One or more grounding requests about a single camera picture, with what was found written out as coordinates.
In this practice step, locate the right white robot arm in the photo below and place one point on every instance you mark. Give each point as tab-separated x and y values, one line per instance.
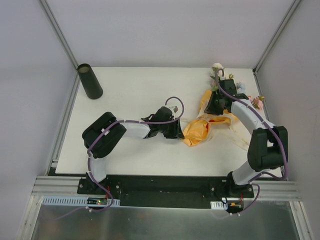
267	153

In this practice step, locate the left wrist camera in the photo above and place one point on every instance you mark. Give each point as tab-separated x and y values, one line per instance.
174	109

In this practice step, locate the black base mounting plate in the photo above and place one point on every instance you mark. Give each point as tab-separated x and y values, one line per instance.
189	192

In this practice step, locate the orange wrapping paper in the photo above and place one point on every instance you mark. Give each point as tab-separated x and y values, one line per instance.
200	129

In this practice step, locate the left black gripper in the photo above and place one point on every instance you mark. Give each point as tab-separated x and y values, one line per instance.
176	129

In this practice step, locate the left white cable duct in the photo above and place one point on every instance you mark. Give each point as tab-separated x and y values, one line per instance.
82	201

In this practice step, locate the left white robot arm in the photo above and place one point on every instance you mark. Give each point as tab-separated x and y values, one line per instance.
102	136

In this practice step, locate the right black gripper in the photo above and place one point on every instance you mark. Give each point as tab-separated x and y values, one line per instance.
211	105

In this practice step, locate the black cylindrical vase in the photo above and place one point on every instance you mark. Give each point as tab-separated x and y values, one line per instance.
89	81

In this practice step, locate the cream lace ribbon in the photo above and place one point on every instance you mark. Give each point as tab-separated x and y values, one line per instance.
232	133

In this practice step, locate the white cable duct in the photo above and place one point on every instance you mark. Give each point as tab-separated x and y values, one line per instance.
82	201
218	205

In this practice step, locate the artificial flower bunch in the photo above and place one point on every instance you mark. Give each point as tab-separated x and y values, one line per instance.
257	102

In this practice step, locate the right white cable duct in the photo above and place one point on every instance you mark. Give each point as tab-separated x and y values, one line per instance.
218	205

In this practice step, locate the aluminium frame rail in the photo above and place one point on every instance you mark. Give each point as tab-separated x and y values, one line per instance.
56	185

